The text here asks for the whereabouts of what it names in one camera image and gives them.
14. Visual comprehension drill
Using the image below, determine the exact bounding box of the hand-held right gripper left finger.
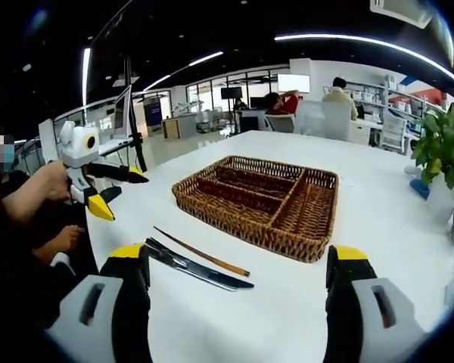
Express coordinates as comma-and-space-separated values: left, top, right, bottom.
45, 244, 154, 363

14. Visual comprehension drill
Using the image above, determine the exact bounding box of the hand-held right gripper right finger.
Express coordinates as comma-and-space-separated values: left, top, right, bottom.
324, 244, 429, 363

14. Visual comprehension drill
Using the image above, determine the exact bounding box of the brown wooden chopstick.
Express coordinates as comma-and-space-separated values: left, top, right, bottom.
153, 225, 250, 276
154, 227, 247, 278

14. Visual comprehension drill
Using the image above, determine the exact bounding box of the brown wicker storage slots basket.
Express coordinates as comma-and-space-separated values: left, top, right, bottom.
172, 155, 340, 264

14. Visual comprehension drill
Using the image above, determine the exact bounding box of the white storage shelving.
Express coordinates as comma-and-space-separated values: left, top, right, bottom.
347, 73, 446, 126

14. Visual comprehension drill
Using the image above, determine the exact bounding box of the person's left hand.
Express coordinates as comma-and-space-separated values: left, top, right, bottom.
44, 160, 72, 202

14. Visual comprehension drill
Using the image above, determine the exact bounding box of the black computer mouse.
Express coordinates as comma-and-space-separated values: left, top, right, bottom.
98, 186, 123, 204

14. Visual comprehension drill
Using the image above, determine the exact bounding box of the white stand shelf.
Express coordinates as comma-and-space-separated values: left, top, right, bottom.
98, 136, 134, 156

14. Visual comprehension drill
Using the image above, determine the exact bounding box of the black tripod stand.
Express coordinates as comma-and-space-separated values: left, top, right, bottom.
124, 56, 148, 174

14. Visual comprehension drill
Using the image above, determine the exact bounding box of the monitor on tripod stand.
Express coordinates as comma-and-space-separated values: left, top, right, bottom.
113, 85, 133, 139

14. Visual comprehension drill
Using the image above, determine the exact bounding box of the white office chair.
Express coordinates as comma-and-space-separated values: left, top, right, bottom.
49, 252, 76, 276
380, 111, 408, 152
264, 113, 297, 133

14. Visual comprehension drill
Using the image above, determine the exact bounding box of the blue banner stand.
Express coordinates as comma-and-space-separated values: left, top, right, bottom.
143, 97, 163, 136

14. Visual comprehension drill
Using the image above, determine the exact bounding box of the ceiling light strip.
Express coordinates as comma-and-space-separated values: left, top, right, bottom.
142, 74, 172, 92
188, 51, 225, 67
82, 47, 92, 109

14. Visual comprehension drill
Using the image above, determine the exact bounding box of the wooden cabinet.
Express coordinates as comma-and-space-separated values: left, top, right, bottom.
161, 115, 197, 140

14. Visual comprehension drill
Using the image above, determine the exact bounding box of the small blue object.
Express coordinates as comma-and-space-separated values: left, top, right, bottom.
409, 178, 431, 200

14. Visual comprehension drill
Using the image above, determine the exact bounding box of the green potted plant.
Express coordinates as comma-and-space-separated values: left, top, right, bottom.
411, 102, 454, 228

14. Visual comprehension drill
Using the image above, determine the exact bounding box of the translucent white chair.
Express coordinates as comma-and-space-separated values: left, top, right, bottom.
294, 100, 353, 143

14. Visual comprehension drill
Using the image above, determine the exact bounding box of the long curved ceiling light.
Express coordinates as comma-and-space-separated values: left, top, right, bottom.
274, 33, 454, 88

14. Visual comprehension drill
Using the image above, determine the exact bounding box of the ceiling air conditioner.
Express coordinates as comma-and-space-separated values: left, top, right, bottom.
369, 0, 433, 30

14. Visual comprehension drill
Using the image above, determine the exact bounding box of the white wall screen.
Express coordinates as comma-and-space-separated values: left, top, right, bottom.
276, 73, 311, 95

